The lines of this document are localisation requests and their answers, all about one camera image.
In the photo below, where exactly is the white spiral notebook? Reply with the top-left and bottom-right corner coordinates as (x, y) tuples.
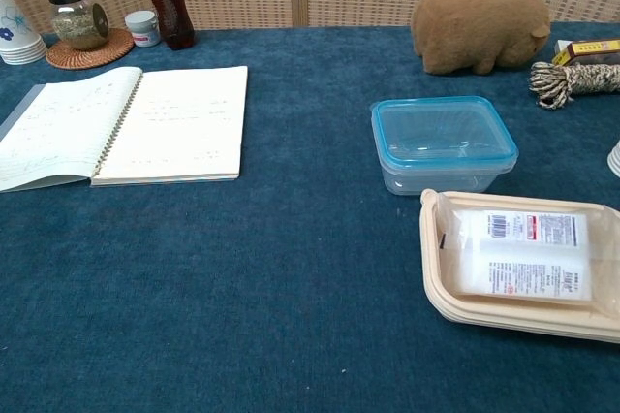
(0, 64), (250, 194)

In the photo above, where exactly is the blue table cloth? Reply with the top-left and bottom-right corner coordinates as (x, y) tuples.
(0, 19), (620, 413)

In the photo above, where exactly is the clear container blue lid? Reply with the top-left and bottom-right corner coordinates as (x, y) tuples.
(370, 94), (520, 198)

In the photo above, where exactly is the beige plastic food tray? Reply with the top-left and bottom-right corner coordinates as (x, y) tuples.
(418, 188), (620, 345)

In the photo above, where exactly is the small white plastic jar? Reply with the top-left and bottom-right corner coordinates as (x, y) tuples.
(123, 10), (162, 48)

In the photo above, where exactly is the brown plush capybara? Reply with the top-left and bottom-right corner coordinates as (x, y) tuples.
(410, 0), (553, 77)

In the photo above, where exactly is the white labelled packet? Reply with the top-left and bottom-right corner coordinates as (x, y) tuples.
(437, 207), (596, 308)

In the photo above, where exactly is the round woven rattan coaster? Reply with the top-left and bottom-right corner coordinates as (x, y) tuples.
(45, 26), (136, 71)

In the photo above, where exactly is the glass jar black lid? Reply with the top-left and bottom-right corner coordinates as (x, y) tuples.
(44, 0), (111, 52)

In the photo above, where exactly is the paper cup stack blue flower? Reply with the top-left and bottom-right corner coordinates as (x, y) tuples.
(0, 0), (48, 67)
(606, 140), (620, 177)

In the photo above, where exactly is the slim yellow red box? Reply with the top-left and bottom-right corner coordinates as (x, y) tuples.
(552, 38), (620, 67)

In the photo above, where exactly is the speckled rope bundle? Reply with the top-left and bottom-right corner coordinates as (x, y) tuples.
(528, 60), (620, 111)

